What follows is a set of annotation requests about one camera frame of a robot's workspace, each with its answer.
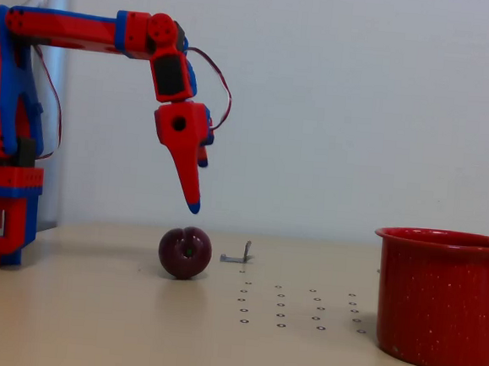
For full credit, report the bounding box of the dark purple plum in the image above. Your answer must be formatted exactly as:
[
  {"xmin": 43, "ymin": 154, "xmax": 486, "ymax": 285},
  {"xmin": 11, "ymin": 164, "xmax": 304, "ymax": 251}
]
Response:
[{"xmin": 156, "ymin": 224, "xmax": 215, "ymax": 282}]

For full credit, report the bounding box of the red speckled enamel mug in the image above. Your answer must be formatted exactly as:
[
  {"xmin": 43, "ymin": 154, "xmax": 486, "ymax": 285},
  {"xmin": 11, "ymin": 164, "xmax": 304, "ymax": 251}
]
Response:
[{"xmin": 364, "ymin": 225, "xmax": 489, "ymax": 366}]

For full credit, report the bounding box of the red and white gripper cable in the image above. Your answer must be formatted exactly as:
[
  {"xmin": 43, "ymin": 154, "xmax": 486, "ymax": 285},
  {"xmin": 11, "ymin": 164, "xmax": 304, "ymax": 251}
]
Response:
[{"xmin": 176, "ymin": 45, "xmax": 237, "ymax": 133}]

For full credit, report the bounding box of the small grey metal bracket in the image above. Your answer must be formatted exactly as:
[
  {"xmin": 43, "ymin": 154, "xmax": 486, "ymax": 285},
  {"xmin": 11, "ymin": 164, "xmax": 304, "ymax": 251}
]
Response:
[{"xmin": 220, "ymin": 238, "xmax": 256, "ymax": 266}]

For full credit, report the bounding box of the red and white arm cable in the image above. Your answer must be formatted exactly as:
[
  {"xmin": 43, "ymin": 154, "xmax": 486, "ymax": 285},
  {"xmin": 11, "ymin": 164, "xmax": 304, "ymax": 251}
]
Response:
[{"xmin": 24, "ymin": 43, "xmax": 70, "ymax": 163}]

